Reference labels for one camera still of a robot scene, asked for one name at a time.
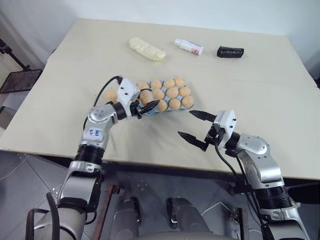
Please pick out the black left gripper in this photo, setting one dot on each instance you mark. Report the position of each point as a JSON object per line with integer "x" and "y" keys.
{"x": 136, "y": 110}

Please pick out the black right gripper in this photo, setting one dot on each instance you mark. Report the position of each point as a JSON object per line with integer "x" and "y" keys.
{"x": 213, "y": 137}

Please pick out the speckled brown egg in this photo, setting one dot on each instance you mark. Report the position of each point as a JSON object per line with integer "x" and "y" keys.
{"x": 145, "y": 96}

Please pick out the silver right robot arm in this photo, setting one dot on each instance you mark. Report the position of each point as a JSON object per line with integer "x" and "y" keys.
{"x": 260, "y": 150}

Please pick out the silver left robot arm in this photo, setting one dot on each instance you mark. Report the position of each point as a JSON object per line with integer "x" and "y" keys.
{"x": 97, "y": 117}

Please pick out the blue egg carton tray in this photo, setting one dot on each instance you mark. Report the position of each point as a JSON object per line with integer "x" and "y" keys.
{"x": 165, "y": 99}

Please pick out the yellow food in clear bag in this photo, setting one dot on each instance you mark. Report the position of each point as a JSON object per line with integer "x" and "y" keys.
{"x": 147, "y": 48}

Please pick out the white tube with red print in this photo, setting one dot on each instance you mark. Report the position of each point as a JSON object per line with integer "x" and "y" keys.
{"x": 189, "y": 46}

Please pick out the black rolled pouch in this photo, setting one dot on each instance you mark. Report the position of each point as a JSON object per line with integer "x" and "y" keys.
{"x": 229, "y": 52}

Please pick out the dark rounded robot leg cover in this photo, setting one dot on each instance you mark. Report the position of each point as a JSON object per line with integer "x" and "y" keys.
{"x": 185, "y": 213}
{"x": 129, "y": 215}

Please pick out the rusty metal table bar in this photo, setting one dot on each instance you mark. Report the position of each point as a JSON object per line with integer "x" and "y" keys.
{"x": 107, "y": 207}

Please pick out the black metal stand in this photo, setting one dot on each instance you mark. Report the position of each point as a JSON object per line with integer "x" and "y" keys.
{"x": 13, "y": 56}

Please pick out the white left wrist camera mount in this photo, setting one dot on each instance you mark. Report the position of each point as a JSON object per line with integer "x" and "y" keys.
{"x": 126, "y": 91}

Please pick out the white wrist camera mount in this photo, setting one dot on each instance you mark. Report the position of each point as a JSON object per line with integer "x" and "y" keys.
{"x": 126, "y": 91}
{"x": 226, "y": 122}

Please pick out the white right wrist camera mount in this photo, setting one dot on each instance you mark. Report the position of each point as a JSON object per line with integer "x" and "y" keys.
{"x": 226, "y": 122}

